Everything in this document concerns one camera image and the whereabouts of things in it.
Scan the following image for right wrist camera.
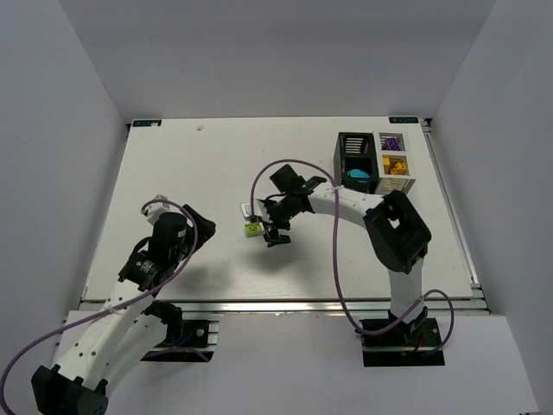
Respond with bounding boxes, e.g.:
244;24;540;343
240;199;264;222

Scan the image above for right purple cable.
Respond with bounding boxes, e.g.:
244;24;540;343
250;159;456;352

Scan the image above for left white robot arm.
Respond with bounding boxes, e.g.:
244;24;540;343
31;202;216;414

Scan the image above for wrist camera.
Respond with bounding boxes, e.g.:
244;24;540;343
240;199;264;222
141;195;171;226

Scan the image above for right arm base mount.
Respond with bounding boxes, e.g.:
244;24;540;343
361;318;445;367

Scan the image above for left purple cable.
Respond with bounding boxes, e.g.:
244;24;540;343
0;201;208;399

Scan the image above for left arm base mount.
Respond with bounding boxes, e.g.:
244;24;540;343
142;317;219;363

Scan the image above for lime lego brick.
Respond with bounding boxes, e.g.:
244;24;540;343
245;222;264;238

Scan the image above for teal rounded lego brick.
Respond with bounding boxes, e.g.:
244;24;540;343
347;169;371;182

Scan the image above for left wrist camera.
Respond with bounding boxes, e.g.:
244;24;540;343
141;195;171;226

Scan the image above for purple cable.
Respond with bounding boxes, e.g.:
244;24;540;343
0;201;208;399
250;159;456;352

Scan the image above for yellow striped lego assembly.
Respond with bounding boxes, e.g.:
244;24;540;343
383;156;409;176

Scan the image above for black slotted container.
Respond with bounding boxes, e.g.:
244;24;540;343
334;132;378;194

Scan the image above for white slotted container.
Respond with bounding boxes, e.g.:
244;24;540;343
375;132;416;195

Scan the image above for aluminium table rail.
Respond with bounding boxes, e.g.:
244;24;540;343
78;297;488;313

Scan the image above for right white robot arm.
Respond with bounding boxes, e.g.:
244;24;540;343
246;159;431;340

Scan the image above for purple lego brick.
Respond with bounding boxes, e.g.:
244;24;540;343
381;137;402;151

